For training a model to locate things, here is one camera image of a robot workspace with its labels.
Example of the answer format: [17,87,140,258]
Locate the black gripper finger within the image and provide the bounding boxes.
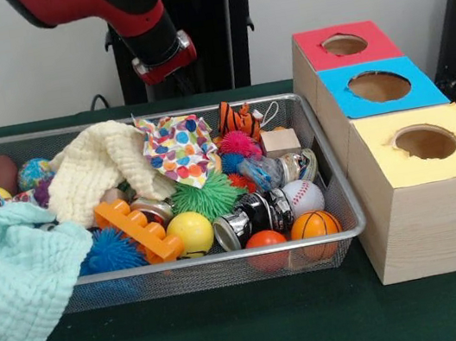
[171,72,193,98]
[179,66,200,97]

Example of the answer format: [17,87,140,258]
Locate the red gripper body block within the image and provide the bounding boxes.
[127,27,202,90]

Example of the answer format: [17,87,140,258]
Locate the polka dot paper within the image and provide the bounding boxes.
[130,101,225,199]

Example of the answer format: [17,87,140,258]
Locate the clear mesh bin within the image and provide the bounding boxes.
[0,79,375,325]

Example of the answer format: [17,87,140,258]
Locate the green spiky ball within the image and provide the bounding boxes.
[167,166,250,228]

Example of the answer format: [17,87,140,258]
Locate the cream waffle cloth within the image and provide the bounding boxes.
[35,110,181,234]

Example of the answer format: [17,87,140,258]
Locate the yellow smiley ball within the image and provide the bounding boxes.
[164,207,219,262]

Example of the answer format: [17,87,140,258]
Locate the orange toy brick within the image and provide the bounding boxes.
[92,188,187,273]

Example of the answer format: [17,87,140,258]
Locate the white baseball toy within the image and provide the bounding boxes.
[280,176,328,221]

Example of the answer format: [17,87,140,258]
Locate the red orange ball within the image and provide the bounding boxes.
[243,226,293,275]

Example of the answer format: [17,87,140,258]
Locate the blue spiky ball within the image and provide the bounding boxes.
[72,220,151,277]

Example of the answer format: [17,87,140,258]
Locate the orange basketball toy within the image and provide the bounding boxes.
[288,206,347,264]

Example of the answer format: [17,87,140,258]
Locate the mint green cloth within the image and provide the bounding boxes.
[0,189,111,341]

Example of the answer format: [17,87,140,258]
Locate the dark green table cloth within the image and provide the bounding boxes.
[0,48,456,341]

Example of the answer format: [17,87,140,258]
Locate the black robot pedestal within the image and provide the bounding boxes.
[96,0,287,110]

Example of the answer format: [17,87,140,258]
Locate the black looped cable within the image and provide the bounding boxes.
[87,92,112,113]

